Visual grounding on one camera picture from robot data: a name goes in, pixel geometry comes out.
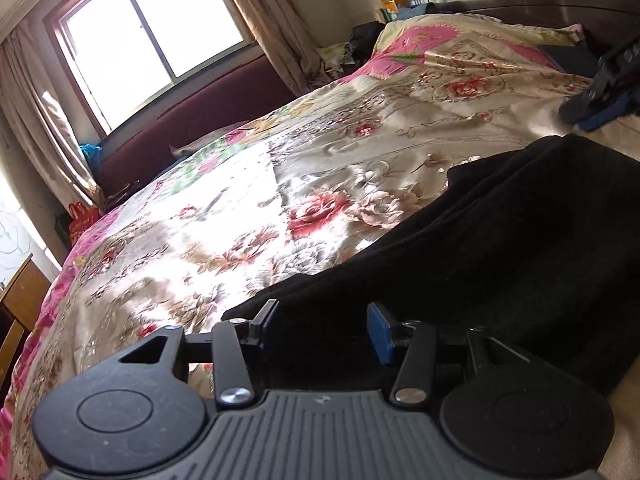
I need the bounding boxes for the red bag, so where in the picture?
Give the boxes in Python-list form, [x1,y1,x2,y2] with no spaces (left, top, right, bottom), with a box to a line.
[67,200,101,246]

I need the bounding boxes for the black pants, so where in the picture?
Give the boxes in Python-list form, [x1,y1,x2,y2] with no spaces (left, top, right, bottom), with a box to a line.
[222,135,640,401]

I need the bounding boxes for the floral satin bedspread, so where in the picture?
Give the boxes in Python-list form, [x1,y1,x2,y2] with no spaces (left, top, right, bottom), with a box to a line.
[0,10,640,480]

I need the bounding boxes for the beige curtain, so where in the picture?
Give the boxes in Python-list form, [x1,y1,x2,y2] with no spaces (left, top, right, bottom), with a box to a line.
[210,0,331,93]
[0,25,106,211]

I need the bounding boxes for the pink floral pillow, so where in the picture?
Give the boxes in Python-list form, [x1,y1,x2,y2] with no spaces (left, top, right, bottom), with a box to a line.
[372,10,593,78]

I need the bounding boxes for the maroon sofa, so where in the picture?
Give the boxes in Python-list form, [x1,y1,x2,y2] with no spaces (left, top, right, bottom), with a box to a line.
[95,52,301,206]

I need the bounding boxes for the window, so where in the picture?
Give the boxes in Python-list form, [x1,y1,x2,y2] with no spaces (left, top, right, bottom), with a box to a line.
[45,0,258,133]

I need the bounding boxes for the dark folded cloth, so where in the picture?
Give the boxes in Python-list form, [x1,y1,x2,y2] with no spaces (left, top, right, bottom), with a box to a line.
[537,42,603,73]

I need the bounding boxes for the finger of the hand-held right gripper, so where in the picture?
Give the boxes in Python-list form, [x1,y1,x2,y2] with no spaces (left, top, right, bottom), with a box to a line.
[559,86,620,122]
[575,92,640,133]

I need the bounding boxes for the wooden cabinet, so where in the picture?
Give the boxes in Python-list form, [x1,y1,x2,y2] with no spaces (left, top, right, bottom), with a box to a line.
[0,255,51,386]

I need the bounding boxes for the dark clothes pile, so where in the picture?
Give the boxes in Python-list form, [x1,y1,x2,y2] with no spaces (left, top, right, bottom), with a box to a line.
[346,22,387,66]

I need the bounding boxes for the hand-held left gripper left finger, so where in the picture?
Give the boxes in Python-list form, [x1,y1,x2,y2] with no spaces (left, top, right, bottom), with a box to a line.
[117,299,280,408]

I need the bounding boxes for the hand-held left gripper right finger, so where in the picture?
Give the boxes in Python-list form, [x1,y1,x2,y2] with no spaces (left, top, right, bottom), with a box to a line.
[366,302,531,406]

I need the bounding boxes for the blue plastic bag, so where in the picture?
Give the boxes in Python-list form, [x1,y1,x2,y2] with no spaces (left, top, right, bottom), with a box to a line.
[80,142,105,171]

